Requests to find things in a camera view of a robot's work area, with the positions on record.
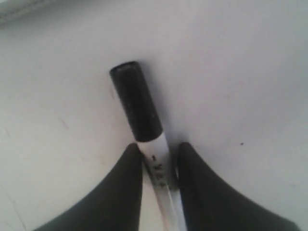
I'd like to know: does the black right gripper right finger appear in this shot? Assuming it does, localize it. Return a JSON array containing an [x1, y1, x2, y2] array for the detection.
[[177, 142, 299, 231]]

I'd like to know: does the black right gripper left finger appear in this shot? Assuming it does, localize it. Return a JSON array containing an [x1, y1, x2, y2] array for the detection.
[[38, 143, 143, 231]]

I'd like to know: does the white marker black cap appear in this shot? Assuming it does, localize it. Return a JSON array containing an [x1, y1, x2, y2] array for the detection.
[[109, 61, 187, 231]]

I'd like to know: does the white canvas duffel bag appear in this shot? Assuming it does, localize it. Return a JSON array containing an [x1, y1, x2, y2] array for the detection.
[[0, 0, 55, 25]]

